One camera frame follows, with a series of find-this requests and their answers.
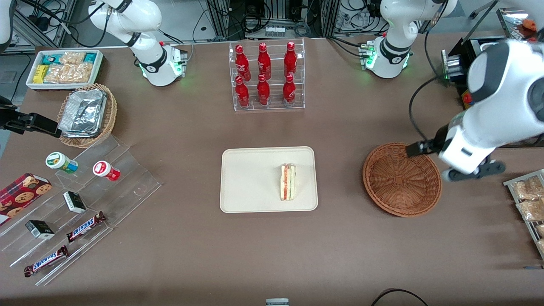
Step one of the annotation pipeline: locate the triangular sandwich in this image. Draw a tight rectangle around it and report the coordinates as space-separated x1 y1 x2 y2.
280 163 297 201

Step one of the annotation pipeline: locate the brown round wicker basket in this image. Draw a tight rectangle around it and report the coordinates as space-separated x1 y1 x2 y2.
363 142 442 218

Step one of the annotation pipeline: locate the light tan wicker basket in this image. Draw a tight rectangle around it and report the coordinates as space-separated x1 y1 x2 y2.
57 83 117 148

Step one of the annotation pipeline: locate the beige rectangular tray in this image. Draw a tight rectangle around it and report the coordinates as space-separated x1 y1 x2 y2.
220 146 318 213

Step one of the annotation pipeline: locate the green lid snack cup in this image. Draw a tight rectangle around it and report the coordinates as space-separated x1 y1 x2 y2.
46 152 78 174

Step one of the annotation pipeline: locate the stack of foil containers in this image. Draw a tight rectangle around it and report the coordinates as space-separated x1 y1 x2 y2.
59 89 107 137

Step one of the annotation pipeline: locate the clear cracker bag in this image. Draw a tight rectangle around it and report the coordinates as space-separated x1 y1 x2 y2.
59 51 85 65
64 63 93 83
44 66 68 84

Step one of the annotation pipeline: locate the red tartan cookie box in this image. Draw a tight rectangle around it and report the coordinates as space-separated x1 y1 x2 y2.
0 173 52 226

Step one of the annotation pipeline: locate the red lid snack cup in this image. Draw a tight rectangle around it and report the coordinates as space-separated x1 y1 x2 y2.
93 161 121 182

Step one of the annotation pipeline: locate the black food warmer case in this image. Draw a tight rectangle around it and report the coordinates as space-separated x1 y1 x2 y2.
441 6 544 149

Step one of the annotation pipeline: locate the white plastic snack bin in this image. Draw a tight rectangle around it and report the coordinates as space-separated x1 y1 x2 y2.
25 49 105 92

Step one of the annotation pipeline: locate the small black box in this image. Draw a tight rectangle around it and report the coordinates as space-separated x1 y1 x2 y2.
25 220 56 239
63 191 87 214

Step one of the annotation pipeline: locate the clear acrylic stepped stand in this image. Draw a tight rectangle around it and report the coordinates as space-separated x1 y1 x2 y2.
0 134 162 286

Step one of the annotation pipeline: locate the Snickers chocolate bar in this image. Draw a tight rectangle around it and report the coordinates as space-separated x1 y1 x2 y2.
66 211 107 243
23 245 69 278

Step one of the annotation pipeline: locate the red cola bottle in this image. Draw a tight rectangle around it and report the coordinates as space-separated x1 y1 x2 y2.
284 41 297 78
235 45 251 81
257 42 272 80
235 76 250 108
283 74 296 105
257 74 271 106

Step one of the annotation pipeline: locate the clear acrylic bottle rack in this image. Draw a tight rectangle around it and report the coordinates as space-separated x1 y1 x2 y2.
229 38 306 112

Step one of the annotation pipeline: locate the grey wire rack tray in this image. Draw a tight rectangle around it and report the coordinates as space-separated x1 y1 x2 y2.
504 169 544 261

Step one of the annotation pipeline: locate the black looped cable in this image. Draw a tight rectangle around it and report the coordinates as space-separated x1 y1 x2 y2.
371 289 430 306

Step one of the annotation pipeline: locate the aluminium frame rack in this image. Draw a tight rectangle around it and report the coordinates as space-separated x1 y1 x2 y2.
206 0 340 39

